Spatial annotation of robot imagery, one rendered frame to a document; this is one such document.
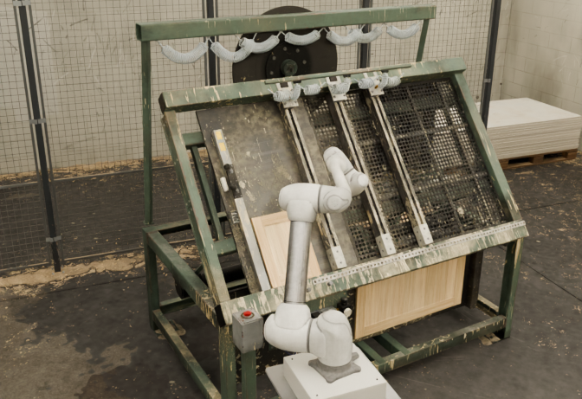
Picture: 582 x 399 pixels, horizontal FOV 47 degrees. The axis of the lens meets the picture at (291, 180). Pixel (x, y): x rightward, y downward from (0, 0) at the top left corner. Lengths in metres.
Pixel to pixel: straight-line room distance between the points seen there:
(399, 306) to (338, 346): 1.59
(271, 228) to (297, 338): 0.93
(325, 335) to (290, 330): 0.16
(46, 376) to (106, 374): 0.38
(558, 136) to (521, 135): 0.56
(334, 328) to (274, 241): 0.93
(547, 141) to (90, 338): 5.88
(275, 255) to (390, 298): 1.03
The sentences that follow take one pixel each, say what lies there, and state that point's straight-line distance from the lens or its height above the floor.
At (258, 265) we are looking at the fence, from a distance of 3.67.
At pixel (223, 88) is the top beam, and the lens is 3.91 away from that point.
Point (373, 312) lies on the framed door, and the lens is 4.43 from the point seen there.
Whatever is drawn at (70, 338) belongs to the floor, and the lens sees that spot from 5.10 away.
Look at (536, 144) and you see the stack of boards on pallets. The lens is 8.61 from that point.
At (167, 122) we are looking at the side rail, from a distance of 3.78.
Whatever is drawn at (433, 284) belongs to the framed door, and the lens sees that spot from 4.67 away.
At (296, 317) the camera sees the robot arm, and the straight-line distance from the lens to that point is 3.04.
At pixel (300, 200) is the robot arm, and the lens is 3.04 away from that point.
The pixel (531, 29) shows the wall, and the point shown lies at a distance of 10.04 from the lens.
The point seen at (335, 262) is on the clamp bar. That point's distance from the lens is 3.83.
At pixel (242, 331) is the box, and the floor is 0.89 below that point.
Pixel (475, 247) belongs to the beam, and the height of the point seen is 0.84.
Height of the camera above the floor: 2.75
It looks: 21 degrees down
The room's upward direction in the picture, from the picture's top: straight up
